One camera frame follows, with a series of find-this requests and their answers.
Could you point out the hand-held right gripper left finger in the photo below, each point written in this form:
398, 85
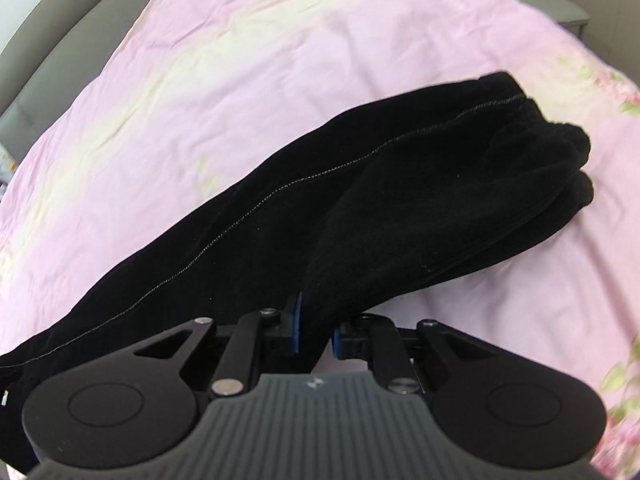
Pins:
297, 324

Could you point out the pink floral blanket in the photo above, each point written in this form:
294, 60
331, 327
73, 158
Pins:
250, 85

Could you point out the grey padded headboard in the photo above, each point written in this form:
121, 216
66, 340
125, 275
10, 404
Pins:
50, 35

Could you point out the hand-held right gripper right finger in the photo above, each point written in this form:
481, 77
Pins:
338, 344

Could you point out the grey chair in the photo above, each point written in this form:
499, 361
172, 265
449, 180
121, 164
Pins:
562, 7

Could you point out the black pants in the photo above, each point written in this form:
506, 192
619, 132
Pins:
400, 185

